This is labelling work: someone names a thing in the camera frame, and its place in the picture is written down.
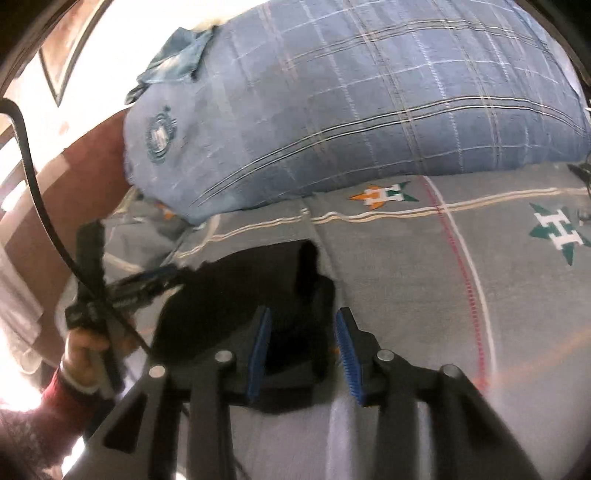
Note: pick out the black pants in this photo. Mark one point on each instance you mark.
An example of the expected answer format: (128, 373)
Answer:
(220, 298)

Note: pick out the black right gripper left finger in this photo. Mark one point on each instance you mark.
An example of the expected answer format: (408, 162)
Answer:
(139, 439)

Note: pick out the red sleeved left forearm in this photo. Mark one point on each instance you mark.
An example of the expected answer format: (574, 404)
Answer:
(37, 440)

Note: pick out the grey patterned bed sheet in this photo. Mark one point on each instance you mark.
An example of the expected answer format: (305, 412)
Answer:
(458, 274)

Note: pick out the left hand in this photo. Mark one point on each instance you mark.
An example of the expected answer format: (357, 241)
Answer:
(76, 366)

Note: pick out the brown wooden headboard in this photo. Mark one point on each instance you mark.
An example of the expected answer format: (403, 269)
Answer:
(85, 182)

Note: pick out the blue plaid quilt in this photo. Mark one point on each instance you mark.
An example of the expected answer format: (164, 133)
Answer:
(293, 98)

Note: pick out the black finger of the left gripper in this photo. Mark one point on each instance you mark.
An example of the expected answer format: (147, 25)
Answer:
(138, 290)

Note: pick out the blue cloth on quilt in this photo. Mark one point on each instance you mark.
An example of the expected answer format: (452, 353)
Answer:
(177, 60)

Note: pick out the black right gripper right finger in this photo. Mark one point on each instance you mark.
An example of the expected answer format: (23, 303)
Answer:
(427, 417)

